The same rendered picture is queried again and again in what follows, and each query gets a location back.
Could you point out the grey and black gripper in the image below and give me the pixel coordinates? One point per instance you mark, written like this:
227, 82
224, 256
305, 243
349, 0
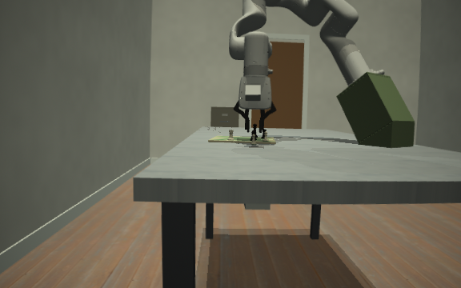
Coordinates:
262, 105

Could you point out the green and cream chessboard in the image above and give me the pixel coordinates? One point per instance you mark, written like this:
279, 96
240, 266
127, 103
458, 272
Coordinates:
238, 139

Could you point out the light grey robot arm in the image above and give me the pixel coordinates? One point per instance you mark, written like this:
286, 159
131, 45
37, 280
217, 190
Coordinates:
255, 48

